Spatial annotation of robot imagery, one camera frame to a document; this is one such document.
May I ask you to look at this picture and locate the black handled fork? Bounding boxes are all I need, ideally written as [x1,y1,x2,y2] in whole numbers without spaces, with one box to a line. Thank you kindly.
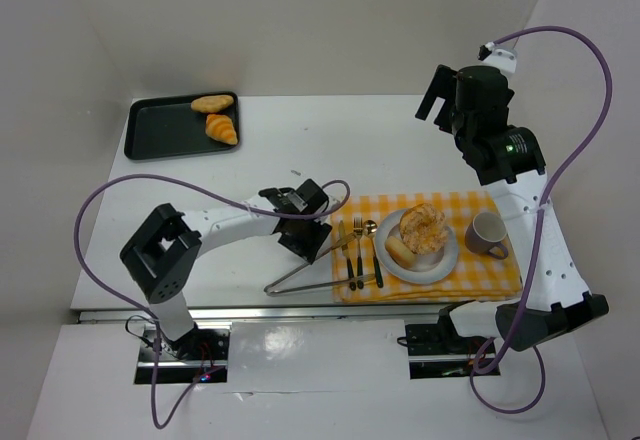
[353,217,364,277]

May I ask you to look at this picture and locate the black handled spoon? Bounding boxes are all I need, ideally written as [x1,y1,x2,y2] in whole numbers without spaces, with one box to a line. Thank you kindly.
[364,220,384,289]

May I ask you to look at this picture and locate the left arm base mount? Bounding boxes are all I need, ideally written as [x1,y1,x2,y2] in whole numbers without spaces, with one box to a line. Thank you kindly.
[124,315,231,385]

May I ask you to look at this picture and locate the black handled knife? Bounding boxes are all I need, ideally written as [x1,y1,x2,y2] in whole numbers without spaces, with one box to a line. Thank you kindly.
[338,220,357,291]

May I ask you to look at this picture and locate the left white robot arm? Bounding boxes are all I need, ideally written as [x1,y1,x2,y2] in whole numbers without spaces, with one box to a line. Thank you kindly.
[120,179,338,358]

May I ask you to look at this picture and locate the white plate blue rim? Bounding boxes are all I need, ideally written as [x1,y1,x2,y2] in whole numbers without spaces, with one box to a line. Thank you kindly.
[374,209,459,285]

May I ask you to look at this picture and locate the small ring bread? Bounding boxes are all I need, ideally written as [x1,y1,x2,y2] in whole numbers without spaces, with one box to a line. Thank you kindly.
[384,236,416,269]

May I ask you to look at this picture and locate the front aluminium rail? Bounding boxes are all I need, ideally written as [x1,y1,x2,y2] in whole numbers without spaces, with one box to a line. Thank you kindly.
[75,305,501,325]

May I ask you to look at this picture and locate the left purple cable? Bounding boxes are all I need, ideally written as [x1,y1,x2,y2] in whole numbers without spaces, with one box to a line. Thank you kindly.
[73,173,351,430]

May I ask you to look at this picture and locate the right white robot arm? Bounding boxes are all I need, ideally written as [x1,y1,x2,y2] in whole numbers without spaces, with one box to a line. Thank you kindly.
[416,43,609,351]

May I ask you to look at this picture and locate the striped croissant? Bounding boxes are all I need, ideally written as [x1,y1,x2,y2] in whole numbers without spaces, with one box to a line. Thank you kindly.
[205,114,239,146]

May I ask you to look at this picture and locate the oval bread roll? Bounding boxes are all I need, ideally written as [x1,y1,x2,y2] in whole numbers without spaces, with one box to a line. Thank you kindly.
[190,94,235,114]

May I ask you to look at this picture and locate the sugared round bread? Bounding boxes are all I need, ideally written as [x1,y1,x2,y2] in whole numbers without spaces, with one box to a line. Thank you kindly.
[399,203,448,255]

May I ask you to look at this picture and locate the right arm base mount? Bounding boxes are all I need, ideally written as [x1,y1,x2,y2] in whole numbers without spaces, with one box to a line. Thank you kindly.
[396,305,486,380]

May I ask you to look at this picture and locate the purple cable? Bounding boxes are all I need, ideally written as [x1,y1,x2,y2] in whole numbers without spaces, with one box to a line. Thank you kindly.
[73,173,351,430]
[468,25,613,415]

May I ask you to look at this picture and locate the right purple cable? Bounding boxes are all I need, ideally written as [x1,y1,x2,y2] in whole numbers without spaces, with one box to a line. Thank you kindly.
[468,25,613,415]

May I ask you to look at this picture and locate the metal tongs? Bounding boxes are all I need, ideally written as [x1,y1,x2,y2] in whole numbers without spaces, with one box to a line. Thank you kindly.
[263,233,376,297]

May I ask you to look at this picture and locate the black baking tray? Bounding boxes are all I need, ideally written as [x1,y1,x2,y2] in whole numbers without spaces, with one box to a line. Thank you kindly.
[123,91,240,161]

